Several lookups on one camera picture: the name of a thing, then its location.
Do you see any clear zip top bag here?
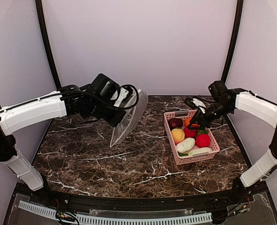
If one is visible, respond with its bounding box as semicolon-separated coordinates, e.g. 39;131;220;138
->
110;89;148;148

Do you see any yellow toy pear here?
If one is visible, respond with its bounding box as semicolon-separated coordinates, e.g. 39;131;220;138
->
171;128;185;144

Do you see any red toy pomegranate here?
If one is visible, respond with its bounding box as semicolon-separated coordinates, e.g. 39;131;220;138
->
184;127;198;138

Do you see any pale green toy cabbage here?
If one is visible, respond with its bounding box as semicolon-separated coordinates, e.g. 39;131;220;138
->
188;147;212;156

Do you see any pink perforated plastic basket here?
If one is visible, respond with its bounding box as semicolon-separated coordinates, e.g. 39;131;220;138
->
164;110;220;165

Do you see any black frame post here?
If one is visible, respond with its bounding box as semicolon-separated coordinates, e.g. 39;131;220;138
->
221;0;244;83
35;0;62;89

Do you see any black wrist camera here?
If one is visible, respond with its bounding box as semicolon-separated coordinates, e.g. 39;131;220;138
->
208;81;227;101
91;74;120;100

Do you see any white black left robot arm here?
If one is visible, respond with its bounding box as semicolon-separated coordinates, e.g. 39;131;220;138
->
0;84;129;204

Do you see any dark purple toy onion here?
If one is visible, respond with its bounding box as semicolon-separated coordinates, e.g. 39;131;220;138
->
168;118;183;130

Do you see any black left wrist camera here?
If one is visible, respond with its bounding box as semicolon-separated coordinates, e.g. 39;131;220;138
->
91;74;120;100

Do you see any black left frame post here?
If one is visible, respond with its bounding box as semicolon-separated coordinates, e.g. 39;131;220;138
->
35;0;62;89

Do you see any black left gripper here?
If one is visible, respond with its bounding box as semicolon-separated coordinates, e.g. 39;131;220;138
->
88;98;127;127

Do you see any orange toy fruit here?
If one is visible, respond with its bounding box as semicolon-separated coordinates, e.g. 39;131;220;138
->
184;118;192;127

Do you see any white toy radish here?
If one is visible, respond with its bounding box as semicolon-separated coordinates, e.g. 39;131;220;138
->
176;138;195;153

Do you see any grey slotted cable duct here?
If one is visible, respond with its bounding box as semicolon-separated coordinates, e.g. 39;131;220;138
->
18;200;213;225

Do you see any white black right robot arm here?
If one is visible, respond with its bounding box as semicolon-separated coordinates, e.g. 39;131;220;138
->
185;82;277;203

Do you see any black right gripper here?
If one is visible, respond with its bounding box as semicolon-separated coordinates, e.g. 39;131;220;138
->
188;100;232;129

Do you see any red toy tomato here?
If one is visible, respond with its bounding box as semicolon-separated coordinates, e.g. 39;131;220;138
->
195;134;211;148

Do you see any black front mounting rail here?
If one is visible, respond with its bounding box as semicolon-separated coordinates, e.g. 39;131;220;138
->
16;182;268;216

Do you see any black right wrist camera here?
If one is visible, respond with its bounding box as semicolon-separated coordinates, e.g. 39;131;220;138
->
208;81;227;101

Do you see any black right frame post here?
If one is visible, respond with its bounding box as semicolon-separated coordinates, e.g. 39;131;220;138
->
221;0;244;83

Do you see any green toy leaf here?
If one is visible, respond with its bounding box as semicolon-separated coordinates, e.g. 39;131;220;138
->
196;129;209;136

